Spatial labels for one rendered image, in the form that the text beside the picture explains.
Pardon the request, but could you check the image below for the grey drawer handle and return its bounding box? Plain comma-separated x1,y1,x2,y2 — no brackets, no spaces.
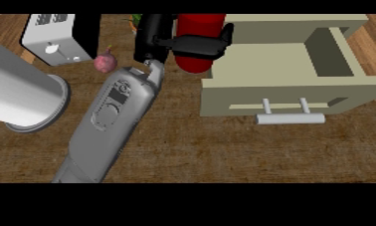
253,97,327,125

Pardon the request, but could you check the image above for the pink round vegetable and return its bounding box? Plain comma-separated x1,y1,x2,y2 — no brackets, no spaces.
92,44,119,75

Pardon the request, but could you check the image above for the green and orange vegetable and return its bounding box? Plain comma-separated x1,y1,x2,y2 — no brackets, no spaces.
126,13,144,36

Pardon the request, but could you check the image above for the white toaster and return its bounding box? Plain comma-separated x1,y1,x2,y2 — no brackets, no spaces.
19,13,103,68

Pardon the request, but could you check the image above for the grey cylindrical pot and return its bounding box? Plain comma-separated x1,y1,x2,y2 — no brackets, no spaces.
0,44,73,134

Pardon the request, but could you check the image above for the red can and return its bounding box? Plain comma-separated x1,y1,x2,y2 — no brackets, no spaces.
174,13,227,75

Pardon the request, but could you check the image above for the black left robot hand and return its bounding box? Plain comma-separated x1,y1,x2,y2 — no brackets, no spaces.
132,13,235,66

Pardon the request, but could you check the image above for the beige open drawer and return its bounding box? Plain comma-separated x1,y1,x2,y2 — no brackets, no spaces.
209,13,370,88

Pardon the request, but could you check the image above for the beige drawer front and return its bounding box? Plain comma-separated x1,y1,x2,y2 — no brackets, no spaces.
197,76,376,117

